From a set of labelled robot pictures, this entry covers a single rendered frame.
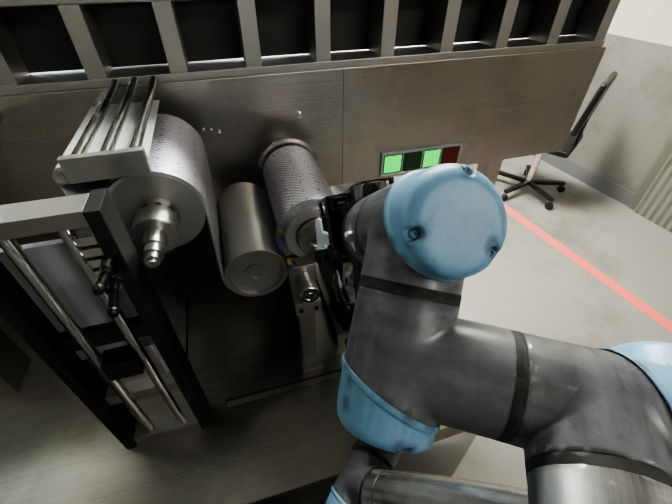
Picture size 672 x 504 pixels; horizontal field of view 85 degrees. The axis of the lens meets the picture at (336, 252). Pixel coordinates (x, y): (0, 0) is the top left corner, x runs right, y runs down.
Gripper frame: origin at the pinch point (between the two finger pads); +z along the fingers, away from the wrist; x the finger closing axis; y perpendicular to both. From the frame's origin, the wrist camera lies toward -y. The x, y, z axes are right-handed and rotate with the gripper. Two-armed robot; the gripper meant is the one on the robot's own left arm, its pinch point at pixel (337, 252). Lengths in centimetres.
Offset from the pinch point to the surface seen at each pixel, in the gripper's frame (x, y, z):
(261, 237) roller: 10.7, 4.6, 16.0
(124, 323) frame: 32.3, -5.0, 2.9
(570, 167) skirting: -278, 31, 223
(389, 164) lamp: -28, 20, 41
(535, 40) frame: -68, 45, 27
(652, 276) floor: -233, -56, 130
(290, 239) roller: 5.8, 3.3, 11.3
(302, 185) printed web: 1.7, 12.9, 13.0
